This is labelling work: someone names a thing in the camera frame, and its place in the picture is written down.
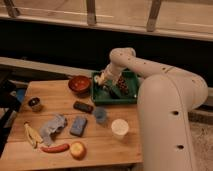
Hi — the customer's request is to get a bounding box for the white plastic cup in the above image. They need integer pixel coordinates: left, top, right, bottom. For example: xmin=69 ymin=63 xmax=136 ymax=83
xmin=111 ymin=119 xmax=129 ymax=139

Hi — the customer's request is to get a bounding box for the green plastic tray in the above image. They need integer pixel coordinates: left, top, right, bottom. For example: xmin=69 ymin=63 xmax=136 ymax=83
xmin=91 ymin=71 xmax=139 ymax=105

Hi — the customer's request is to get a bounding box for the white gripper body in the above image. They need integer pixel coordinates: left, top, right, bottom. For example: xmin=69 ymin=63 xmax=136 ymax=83
xmin=104 ymin=64 xmax=121 ymax=84

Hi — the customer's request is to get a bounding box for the yellow-red apple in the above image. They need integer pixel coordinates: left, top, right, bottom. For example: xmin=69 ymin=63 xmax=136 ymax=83
xmin=70 ymin=141 xmax=87 ymax=160

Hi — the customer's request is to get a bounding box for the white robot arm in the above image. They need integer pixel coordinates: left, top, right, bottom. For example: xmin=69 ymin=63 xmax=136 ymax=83
xmin=98 ymin=47 xmax=208 ymax=171

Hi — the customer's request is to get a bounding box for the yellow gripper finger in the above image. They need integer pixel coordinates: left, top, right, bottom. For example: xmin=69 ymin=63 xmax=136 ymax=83
xmin=98 ymin=75 xmax=106 ymax=85

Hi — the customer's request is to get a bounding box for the small blue-grey cup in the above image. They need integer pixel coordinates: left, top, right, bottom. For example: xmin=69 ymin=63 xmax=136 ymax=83
xmin=93 ymin=107 xmax=107 ymax=124

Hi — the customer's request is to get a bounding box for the dark red grape bunch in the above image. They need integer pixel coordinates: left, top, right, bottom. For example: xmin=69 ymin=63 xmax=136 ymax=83
xmin=116 ymin=76 xmax=129 ymax=94

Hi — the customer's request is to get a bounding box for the red sausage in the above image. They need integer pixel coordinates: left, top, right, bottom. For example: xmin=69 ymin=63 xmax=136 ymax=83
xmin=40 ymin=143 xmax=70 ymax=153

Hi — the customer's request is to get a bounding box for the small dark cup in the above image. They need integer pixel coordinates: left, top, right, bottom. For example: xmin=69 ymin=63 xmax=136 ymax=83
xmin=28 ymin=97 xmax=42 ymax=112

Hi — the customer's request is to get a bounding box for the grey-blue crumpled cloth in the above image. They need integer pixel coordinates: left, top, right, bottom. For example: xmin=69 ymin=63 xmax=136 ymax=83
xmin=39 ymin=114 xmax=67 ymax=146

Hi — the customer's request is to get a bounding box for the black rectangular block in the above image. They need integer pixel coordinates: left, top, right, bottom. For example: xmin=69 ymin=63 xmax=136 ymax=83
xmin=73 ymin=101 xmax=93 ymax=113

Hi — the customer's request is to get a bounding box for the red-brown bowl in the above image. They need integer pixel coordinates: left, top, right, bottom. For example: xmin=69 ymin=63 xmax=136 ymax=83
xmin=68 ymin=75 xmax=91 ymax=94

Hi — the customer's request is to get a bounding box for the black chair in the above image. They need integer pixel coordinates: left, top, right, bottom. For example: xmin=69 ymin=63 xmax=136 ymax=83
xmin=0 ymin=69 xmax=21 ymax=156

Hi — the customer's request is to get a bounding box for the banana peel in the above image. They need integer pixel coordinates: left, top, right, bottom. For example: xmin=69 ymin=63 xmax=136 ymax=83
xmin=24 ymin=122 xmax=43 ymax=148

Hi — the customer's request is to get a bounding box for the blue sponge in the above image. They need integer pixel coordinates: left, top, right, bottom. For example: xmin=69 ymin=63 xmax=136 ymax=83
xmin=69 ymin=116 xmax=87 ymax=137

